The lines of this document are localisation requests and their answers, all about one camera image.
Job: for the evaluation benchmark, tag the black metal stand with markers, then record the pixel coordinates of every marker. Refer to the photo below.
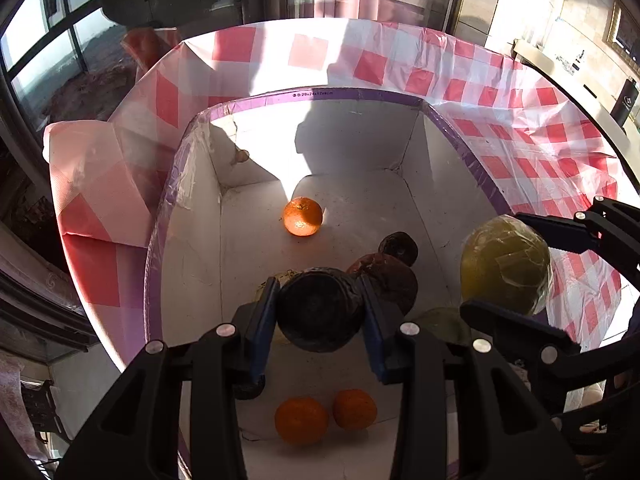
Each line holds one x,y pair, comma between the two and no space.
42,407

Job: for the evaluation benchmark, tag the wrinkled red-brown apple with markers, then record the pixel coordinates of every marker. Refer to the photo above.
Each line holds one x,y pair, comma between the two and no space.
397,285

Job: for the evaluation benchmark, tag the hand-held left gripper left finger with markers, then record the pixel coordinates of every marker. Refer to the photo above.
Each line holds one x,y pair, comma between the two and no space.
261,332

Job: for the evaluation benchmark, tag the white ledge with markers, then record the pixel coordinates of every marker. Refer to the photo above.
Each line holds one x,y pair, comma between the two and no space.
565,72

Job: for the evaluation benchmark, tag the purple-edged cardboard box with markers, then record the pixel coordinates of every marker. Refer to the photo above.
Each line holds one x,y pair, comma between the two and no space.
360,145

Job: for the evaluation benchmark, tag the window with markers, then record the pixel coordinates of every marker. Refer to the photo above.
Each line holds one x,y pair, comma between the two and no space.
45,30

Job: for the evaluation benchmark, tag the framed wall picture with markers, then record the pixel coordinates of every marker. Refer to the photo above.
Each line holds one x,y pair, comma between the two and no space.
622,30

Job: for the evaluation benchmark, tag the small orange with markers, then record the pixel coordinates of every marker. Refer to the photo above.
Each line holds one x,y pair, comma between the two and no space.
301,421
354,408
302,216

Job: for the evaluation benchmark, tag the red white checked tablecloth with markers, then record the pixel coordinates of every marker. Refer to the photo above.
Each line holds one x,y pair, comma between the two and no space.
525,125

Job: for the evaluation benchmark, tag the black box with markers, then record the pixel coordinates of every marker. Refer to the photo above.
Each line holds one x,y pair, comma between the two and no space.
625,102

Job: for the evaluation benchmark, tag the dark wrinkled round fruit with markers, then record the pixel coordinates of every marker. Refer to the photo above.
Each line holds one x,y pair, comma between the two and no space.
320,310

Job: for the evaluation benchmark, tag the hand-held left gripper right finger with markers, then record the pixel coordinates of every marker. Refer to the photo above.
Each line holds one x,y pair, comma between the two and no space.
374,335

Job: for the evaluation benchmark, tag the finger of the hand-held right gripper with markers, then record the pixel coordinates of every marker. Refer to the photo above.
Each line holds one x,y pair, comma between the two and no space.
565,232
505,322

